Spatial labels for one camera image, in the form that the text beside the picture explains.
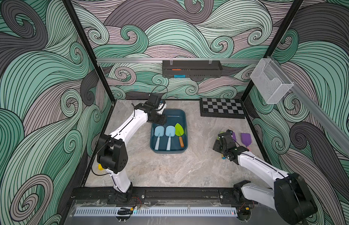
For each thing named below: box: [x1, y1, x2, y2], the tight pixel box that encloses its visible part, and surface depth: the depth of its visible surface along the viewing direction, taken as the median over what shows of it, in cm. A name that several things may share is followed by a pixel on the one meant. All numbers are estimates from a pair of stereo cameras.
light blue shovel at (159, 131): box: [154, 126, 165, 150], surface depth 100 cm
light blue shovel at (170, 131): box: [165, 125, 176, 151], surface depth 100 cm
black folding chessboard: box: [199, 97, 247, 120], surface depth 113 cm
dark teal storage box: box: [149, 109, 189, 154], surface depth 98 cm
